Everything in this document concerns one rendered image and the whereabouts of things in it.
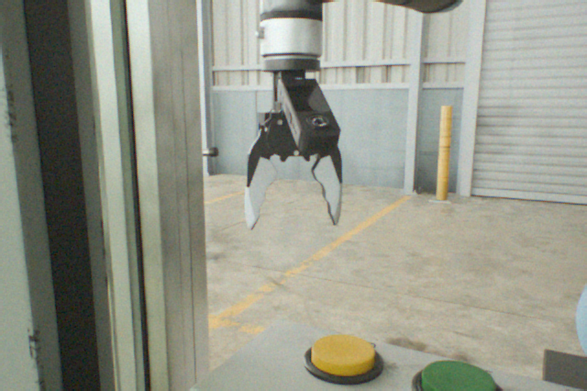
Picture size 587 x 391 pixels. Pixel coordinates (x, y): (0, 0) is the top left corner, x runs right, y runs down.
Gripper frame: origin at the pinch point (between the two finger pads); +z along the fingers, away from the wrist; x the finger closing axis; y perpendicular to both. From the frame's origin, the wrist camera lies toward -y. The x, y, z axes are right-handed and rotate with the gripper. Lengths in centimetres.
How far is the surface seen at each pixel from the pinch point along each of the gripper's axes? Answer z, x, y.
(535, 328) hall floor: 91, -145, 132
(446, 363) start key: 0.3, -1.9, -34.4
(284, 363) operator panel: 1.3, 7.3, -30.8
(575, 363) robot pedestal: 16.3, -32.4, -11.6
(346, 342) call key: 0.2, 3.2, -30.8
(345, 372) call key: 0.7, 4.1, -33.3
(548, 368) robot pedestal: 16.3, -28.4, -12.1
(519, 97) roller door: -17, -329, 413
